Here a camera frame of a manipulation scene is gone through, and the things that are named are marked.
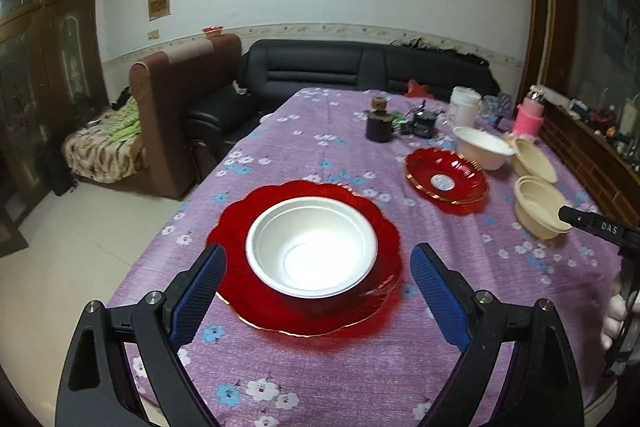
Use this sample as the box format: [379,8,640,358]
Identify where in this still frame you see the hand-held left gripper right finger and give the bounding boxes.
[410,243,586,427]

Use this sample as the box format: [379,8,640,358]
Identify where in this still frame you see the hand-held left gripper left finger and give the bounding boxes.
[55,243,228,427]

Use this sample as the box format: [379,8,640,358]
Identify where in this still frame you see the cream plastic bowl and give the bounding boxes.
[514,175,573,241]
[509,137,558,184]

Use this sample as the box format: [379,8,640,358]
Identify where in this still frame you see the large red glass plate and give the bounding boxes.
[206,180,403,338]

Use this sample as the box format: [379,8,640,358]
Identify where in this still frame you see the small red glass plate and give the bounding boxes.
[407,177,490,215]
[404,147,489,206]

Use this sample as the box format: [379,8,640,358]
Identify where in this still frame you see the white bowl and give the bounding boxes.
[452,126,516,171]
[245,199,379,299]

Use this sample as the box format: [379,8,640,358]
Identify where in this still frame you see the person's right hand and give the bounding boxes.
[600,293,630,353]

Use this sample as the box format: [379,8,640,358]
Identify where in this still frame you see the wooden sideboard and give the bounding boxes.
[537,112,640,228]

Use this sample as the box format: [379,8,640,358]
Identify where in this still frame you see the white bottle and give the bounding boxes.
[620,99,640,132]

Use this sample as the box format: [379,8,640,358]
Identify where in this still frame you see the bottle with pink sleeve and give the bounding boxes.
[516,84,547,138]

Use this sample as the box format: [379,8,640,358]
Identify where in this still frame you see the small black device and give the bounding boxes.
[410,104,441,138]

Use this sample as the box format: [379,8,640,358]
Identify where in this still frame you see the patterned blanket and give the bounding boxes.
[62,97,146,185]

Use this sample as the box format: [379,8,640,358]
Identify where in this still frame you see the dark jar with cork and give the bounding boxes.
[365,94,393,144]

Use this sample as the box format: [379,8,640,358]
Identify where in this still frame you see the white plastic jar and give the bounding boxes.
[447,87,482,128]

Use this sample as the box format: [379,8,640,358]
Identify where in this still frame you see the brown armchair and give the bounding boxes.
[129,33,243,200]

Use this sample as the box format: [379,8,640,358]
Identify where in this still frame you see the purple floral tablecloth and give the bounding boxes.
[107,87,640,427]

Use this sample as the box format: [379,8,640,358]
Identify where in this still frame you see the black bag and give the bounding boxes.
[35,146,76,196]

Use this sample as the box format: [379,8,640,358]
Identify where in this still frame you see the dark clothes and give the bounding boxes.
[390,36,493,68]

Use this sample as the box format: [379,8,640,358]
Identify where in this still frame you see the black leather sofa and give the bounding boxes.
[187,38,501,158]

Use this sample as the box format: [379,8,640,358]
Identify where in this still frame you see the wooden glass-door cabinet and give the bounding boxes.
[0,0,108,228]

